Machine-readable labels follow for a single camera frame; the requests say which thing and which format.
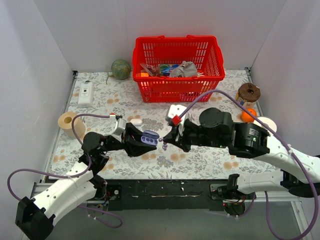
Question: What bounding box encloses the green melon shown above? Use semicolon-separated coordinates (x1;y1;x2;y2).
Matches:
111;59;131;80

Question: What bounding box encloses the beige paper roll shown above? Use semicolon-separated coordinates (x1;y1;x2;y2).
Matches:
58;111;86;139

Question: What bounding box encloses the floral patterned table mat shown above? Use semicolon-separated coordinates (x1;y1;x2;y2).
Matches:
48;69;280;180

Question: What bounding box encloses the brown lidded jar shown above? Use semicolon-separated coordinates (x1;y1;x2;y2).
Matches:
235;82;261;109

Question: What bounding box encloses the white earbud charging case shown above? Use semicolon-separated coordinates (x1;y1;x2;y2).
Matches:
130;118;143;126

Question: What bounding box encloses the purple earbud charging case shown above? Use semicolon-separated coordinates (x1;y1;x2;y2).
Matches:
140;130;160;146

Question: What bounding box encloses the red plastic shopping basket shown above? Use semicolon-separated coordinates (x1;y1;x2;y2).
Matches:
132;35;225;103

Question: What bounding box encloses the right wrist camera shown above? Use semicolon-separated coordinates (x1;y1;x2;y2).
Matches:
165;104;187;127

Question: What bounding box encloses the white rectangular device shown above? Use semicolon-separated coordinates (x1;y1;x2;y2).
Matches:
77;81;95;108

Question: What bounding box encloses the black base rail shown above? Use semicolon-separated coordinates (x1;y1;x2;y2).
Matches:
87;179;255;211

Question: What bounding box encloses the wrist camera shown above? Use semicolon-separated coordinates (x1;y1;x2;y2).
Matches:
109;113;127;142
165;104;187;127

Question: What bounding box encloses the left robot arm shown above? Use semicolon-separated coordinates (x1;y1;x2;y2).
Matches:
15;119;158;240

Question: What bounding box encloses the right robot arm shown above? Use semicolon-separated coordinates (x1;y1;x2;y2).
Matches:
163;105;320;200

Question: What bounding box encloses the orange fruit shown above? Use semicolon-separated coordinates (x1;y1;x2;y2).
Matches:
241;108;257;123

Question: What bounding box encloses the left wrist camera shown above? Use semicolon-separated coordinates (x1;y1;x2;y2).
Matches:
109;113;127;142

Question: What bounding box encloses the crumpled grey bag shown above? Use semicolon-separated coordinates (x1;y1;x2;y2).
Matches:
169;61;198;78

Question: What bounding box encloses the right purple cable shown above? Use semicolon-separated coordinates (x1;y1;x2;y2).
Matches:
178;89;320;240

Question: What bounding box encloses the white toilet paper roll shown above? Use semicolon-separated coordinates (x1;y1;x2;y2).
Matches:
257;116;277;132

